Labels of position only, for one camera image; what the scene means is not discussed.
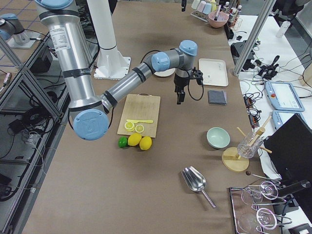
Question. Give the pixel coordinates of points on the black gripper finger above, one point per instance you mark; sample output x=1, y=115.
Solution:
x=183, y=5

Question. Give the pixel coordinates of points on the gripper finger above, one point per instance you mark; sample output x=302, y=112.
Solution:
x=180, y=96

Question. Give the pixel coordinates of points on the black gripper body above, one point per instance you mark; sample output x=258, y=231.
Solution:
x=180, y=83

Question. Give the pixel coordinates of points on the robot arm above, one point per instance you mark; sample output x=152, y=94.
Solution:
x=10, y=25
x=87, y=110

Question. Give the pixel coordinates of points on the cream rabbit tray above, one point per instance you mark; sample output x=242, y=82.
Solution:
x=214, y=72

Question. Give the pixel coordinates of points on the white cup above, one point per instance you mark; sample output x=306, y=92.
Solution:
x=195, y=4

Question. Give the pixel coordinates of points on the pink cup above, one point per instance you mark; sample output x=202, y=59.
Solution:
x=201, y=6

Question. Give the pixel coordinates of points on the blue cup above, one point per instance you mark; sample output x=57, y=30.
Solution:
x=207, y=8

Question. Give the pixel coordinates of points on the white cup rack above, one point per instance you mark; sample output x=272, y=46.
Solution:
x=200, y=15

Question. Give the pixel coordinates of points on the yellow cup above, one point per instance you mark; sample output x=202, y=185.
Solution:
x=214, y=5

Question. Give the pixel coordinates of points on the metal black-tipped muddler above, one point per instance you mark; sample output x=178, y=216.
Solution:
x=217, y=12

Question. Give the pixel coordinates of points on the grey folded cloth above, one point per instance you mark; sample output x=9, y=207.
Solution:
x=217, y=97

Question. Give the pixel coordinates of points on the pink bowl with ice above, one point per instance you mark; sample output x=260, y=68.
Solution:
x=222, y=19

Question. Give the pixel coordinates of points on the wooden cutting board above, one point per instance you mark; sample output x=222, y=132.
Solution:
x=140, y=107

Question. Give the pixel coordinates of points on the yellow plastic knife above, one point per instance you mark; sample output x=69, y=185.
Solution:
x=140, y=120

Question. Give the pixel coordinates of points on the lemon half slice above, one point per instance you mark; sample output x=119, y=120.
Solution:
x=139, y=128
x=129, y=126

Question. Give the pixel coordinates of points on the mint green bowl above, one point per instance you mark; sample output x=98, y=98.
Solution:
x=218, y=138

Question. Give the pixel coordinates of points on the yellow lemon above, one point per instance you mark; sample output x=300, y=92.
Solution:
x=134, y=139
x=145, y=143

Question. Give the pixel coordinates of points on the green lime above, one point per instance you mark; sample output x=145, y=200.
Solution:
x=123, y=142

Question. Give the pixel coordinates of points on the wooden cup tree stand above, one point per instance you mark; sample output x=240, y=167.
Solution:
x=237, y=158

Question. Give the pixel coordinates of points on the clear glass cup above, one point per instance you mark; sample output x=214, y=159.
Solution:
x=249, y=145

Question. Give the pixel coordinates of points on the metal scoop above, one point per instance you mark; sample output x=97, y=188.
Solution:
x=196, y=182

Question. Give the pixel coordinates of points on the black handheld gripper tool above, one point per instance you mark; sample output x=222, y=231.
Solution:
x=269, y=71

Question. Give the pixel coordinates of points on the teach pendant tablet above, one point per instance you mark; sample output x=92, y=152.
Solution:
x=280, y=117
x=283, y=96

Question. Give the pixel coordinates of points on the white bottle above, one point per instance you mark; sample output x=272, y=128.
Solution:
x=283, y=28

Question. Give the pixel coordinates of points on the black monitor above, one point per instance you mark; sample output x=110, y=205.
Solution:
x=291, y=147

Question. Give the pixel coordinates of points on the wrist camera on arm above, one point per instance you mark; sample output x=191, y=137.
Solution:
x=197, y=75

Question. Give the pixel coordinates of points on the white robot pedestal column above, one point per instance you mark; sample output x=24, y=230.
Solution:
x=111, y=64

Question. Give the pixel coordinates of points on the aluminium frame post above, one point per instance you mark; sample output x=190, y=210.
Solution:
x=259, y=23

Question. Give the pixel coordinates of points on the black wire glass rack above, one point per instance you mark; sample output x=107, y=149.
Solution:
x=251, y=208

